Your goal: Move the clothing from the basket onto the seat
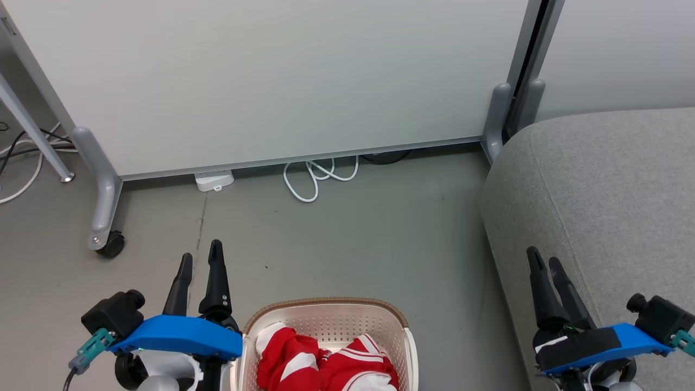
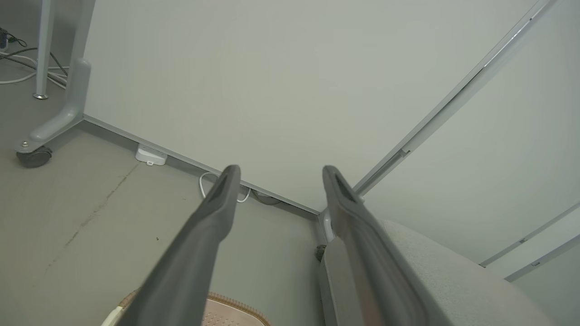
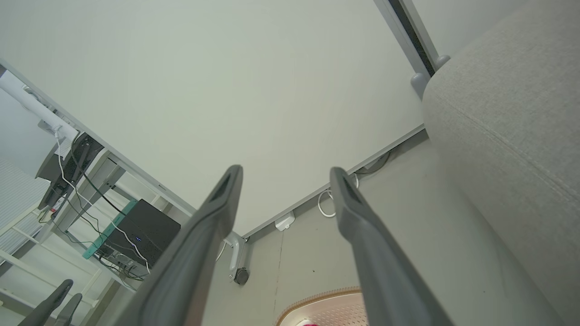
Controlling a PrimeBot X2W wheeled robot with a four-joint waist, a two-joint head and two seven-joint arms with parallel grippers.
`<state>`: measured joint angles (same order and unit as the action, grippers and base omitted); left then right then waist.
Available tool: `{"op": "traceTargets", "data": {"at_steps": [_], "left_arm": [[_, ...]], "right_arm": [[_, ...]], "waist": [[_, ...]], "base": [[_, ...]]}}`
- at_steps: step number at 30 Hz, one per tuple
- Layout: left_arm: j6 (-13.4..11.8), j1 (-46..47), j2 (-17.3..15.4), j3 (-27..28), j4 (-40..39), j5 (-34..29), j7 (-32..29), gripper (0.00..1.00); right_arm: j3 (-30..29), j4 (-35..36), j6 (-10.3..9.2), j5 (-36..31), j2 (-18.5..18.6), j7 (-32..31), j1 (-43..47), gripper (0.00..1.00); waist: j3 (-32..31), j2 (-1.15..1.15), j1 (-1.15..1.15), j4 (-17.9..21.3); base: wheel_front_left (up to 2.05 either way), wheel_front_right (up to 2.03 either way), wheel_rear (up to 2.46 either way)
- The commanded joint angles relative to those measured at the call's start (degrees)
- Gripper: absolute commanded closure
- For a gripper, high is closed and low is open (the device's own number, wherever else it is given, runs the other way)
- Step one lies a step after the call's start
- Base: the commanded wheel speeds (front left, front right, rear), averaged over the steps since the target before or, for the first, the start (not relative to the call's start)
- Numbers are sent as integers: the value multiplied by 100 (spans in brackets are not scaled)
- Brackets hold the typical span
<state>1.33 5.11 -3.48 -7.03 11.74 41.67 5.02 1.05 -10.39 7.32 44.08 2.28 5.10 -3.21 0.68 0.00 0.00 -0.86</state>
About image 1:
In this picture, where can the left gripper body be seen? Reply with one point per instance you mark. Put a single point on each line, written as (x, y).
(216, 374)

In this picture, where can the white perforated laundry basket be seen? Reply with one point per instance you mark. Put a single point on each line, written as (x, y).
(326, 315)

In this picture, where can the blue left camera mount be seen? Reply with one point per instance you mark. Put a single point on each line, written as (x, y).
(179, 334)

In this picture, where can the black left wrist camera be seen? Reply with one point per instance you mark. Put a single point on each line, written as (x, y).
(113, 314)

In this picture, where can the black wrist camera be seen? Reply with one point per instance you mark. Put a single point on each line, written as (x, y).
(662, 317)
(113, 314)

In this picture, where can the red and white garment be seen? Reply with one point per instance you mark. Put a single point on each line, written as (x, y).
(304, 364)

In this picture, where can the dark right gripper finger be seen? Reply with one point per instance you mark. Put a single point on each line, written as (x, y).
(540, 298)
(570, 301)

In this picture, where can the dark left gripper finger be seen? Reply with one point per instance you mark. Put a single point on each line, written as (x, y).
(217, 282)
(180, 288)

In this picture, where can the grey fabric sofa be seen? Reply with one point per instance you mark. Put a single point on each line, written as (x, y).
(608, 190)

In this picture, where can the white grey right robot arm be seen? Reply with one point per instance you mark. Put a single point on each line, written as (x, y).
(624, 386)

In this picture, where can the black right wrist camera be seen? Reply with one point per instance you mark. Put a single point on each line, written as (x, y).
(662, 317)

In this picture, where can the white power strip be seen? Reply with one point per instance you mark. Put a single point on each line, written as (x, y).
(214, 180)

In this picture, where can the grey partition leg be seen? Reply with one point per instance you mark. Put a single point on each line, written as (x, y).
(532, 106)
(104, 184)
(497, 119)

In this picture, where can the grey metal table leg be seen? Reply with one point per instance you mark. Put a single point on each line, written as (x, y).
(32, 130)

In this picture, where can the large white partition panel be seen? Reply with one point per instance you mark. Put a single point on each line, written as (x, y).
(271, 76)

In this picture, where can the small white partition panel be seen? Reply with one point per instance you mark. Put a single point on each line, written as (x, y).
(619, 54)

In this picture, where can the teal right camera plug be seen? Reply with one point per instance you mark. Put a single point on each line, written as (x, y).
(685, 343)

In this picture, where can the black caster wheel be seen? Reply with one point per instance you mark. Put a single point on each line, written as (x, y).
(113, 244)

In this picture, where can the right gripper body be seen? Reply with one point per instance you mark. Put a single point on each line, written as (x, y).
(575, 377)

